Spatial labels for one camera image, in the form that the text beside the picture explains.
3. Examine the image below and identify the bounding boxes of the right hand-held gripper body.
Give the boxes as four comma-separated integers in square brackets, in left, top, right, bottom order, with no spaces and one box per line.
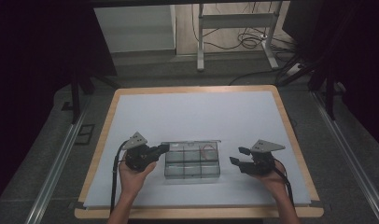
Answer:
[240,139,286,176]

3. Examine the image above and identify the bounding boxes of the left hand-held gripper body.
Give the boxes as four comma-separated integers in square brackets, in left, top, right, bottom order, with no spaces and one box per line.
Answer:
[121,131,161,173]

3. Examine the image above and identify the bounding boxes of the red rubber band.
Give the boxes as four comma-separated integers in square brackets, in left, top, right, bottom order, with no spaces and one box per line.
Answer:
[199,144,218,160]

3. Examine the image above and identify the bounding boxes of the clear plastic compartment box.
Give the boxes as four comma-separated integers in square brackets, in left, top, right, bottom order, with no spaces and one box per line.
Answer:
[161,139,222,180]

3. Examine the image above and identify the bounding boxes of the person's right hand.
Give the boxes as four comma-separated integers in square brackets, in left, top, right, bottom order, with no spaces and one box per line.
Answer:
[251,161,288,194]

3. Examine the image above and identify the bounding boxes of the person's left hand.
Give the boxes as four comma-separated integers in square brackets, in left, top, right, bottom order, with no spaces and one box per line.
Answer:
[118,158,158,199]

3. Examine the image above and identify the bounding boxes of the white table mat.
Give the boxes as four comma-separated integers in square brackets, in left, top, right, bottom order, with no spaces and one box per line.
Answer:
[83,91,313,209]

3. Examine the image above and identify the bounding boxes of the dark metal stand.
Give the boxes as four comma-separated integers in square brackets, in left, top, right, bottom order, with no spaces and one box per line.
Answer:
[69,71,96,125]
[308,62,347,121]

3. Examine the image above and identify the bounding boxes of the white power strip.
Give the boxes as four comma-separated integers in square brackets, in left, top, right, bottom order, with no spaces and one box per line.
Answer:
[285,63,305,77]

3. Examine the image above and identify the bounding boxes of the grey cabinet panel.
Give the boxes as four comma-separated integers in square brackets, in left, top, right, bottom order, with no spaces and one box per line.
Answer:
[93,4,176,54]

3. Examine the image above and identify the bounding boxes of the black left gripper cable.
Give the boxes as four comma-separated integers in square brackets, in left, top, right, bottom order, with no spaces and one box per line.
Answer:
[109,140,130,216]

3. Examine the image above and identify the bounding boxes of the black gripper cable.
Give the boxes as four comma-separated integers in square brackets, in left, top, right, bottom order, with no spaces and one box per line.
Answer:
[273,158,296,208]
[109,140,130,216]

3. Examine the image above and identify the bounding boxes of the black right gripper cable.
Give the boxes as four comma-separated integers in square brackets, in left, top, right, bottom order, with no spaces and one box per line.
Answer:
[273,158,296,208]

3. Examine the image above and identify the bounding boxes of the aluminium floor rail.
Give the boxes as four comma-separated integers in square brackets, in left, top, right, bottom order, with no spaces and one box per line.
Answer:
[23,102,90,224]
[312,91,379,224]

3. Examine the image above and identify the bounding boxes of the coiled black floor cable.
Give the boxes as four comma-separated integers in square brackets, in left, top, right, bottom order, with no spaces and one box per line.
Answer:
[237,31,268,50]

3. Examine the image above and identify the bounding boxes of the white metal desk frame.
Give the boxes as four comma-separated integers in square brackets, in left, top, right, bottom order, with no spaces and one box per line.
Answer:
[196,2,280,73]

